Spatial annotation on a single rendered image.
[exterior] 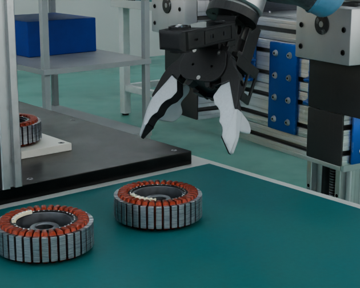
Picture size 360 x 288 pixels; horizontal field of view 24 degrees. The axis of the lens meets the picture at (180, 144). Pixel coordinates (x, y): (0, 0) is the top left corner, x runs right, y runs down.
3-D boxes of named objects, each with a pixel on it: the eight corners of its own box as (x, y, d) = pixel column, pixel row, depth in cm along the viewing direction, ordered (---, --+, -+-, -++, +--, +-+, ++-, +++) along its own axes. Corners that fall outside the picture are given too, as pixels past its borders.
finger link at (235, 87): (251, 107, 105) (235, 51, 109) (246, 103, 104) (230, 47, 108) (220, 123, 107) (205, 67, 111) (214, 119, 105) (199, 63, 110)
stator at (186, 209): (152, 199, 114) (151, 173, 113) (219, 215, 107) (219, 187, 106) (95, 220, 105) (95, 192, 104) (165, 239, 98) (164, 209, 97)
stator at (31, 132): (18, 130, 141) (16, 108, 140) (55, 141, 133) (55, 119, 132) (-42, 140, 134) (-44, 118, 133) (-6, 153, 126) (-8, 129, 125)
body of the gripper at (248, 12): (248, 110, 112) (274, 29, 115) (218, 86, 106) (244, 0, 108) (203, 104, 117) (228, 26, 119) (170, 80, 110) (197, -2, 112)
